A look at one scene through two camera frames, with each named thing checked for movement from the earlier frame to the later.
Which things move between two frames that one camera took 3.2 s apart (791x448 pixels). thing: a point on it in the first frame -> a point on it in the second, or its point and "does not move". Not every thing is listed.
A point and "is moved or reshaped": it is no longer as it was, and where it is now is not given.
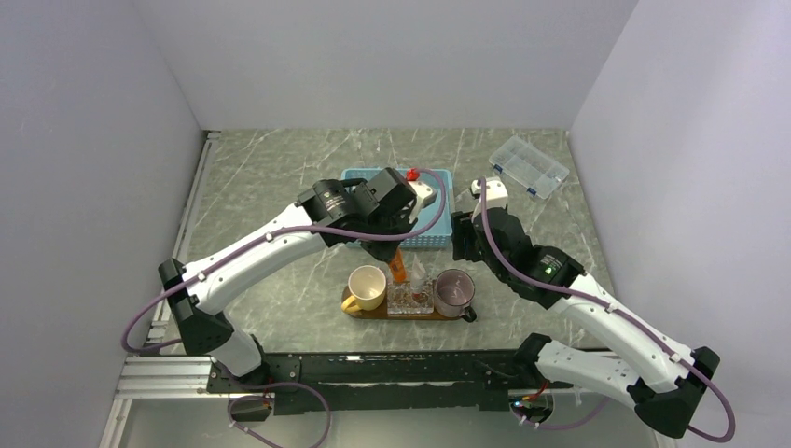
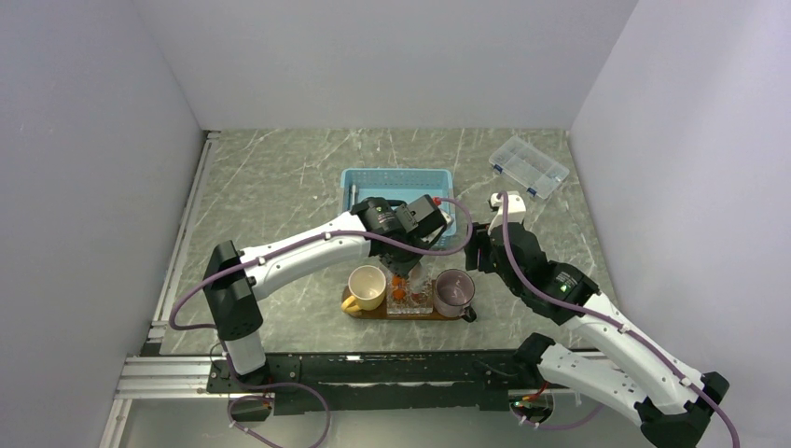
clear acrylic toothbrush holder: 406,297 does not move
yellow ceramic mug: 367,284 does not move
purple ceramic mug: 453,293 does not move
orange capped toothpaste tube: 397,268 is moved or reshaped
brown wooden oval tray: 381,314 does not move
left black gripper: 385,253 -> 402,269
